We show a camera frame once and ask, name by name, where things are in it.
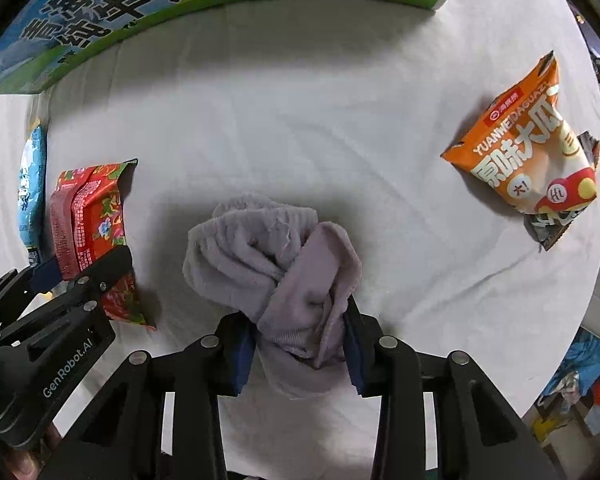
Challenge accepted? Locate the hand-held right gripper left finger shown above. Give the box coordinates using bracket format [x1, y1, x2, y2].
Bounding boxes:
[44, 313, 257, 480]

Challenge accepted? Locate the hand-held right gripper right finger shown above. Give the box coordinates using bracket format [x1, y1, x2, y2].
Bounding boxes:
[343, 306, 567, 480]

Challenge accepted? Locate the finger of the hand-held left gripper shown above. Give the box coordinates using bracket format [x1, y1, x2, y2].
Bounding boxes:
[0, 246, 134, 356]
[0, 258, 62, 333]

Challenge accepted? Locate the red floral snack packet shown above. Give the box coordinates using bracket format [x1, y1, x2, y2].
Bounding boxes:
[49, 159, 157, 331]

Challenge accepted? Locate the purple towel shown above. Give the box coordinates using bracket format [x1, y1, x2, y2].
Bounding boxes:
[182, 197, 364, 401]

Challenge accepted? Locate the person's left hand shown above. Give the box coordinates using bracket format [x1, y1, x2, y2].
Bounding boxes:
[2, 422, 63, 480]

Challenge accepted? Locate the blue snack packet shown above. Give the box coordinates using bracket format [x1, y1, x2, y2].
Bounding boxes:
[17, 119, 49, 267]

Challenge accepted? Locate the blue cloth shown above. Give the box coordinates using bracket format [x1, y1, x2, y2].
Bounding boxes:
[550, 329, 600, 401]

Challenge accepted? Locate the dark snack packet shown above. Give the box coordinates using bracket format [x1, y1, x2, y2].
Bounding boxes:
[526, 131, 600, 252]

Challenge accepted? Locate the white tablecloth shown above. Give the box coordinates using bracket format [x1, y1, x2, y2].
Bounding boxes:
[0, 0, 600, 480]

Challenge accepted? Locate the green blue milk carton box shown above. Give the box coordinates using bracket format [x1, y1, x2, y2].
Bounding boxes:
[0, 0, 474, 96]

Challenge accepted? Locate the orange snack packet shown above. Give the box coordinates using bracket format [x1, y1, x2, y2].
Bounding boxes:
[440, 52, 599, 217]

